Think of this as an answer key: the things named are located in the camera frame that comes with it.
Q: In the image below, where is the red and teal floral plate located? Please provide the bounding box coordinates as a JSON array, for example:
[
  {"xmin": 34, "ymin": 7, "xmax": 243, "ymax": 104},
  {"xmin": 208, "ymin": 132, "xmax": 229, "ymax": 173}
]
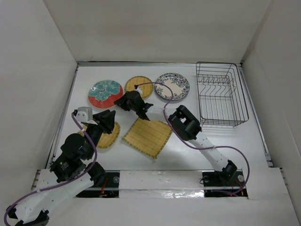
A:
[{"xmin": 87, "ymin": 80, "xmax": 124, "ymax": 109}]

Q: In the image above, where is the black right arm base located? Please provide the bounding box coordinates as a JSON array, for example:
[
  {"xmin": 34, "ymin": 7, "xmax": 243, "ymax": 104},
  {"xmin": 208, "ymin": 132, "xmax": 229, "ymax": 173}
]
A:
[{"xmin": 199, "ymin": 169, "xmax": 248, "ymax": 198}]

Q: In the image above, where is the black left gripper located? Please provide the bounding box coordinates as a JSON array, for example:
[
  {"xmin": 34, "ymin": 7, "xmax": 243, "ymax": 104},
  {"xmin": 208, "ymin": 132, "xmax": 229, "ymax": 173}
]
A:
[{"xmin": 85, "ymin": 109, "xmax": 116, "ymax": 159}]

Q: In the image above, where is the round bamboo tray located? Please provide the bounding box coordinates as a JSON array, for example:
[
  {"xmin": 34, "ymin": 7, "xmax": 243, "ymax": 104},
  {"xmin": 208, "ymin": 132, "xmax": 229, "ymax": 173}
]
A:
[{"xmin": 125, "ymin": 76, "xmax": 154, "ymax": 99}]

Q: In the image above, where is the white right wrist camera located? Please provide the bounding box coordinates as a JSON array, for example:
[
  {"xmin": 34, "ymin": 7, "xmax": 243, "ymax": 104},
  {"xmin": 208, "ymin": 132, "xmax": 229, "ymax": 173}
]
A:
[{"xmin": 134, "ymin": 85, "xmax": 143, "ymax": 95}]

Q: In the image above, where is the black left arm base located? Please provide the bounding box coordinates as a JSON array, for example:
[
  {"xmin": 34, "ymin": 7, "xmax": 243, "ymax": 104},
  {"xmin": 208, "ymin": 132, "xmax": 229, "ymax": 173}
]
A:
[{"xmin": 76, "ymin": 171, "xmax": 120, "ymax": 198}]

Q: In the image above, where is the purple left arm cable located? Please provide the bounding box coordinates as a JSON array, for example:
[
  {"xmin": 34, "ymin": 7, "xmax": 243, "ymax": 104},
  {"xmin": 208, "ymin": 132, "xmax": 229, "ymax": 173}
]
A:
[{"xmin": 3, "ymin": 111, "xmax": 98, "ymax": 224}]

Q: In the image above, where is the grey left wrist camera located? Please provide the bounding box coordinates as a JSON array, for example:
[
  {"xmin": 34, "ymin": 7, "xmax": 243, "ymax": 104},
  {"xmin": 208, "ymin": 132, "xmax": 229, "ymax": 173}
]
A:
[{"xmin": 73, "ymin": 106, "xmax": 93, "ymax": 123}]

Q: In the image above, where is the square bamboo mat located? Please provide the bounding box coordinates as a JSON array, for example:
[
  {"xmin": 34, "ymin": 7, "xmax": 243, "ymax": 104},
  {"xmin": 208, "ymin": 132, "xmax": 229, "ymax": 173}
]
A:
[{"xmin": 122, "ymin": 118, "xmax": 172, "ymax": 159}]

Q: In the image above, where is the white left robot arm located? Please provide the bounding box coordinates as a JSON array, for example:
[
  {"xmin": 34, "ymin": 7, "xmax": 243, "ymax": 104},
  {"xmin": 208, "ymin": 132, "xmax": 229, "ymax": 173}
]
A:
[{"xmin": 4, "ymin": 107, "xmax": 116, "ymax": 226}]

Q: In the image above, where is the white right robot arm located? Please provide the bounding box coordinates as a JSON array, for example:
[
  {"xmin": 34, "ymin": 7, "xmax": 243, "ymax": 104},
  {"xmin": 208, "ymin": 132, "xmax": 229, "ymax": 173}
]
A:
[{"xmin": 114, "ymin": 91, "xmax": 237, "ymax": 185}]

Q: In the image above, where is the grey wire dish rack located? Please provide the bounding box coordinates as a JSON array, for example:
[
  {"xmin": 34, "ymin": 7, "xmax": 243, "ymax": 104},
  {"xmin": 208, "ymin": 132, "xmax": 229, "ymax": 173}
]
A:
[{"xmin": 196, "ymin": 62, "xmax": 249, "ymax": 127}]

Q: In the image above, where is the rounded bamboo tray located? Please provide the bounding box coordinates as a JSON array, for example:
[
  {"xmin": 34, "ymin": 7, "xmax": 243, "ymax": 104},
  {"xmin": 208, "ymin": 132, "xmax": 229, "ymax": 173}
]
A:
[{"xmin": 78, "ymin": 122, "xmax": 120, "ymax": 149}]

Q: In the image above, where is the blue and white floral plate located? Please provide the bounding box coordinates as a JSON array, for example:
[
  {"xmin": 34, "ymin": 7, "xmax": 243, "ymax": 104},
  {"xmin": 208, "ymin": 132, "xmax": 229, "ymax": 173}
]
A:
[{"xmin": 155, "ymin": 73, "xmax": 190, "ymax": 101}]

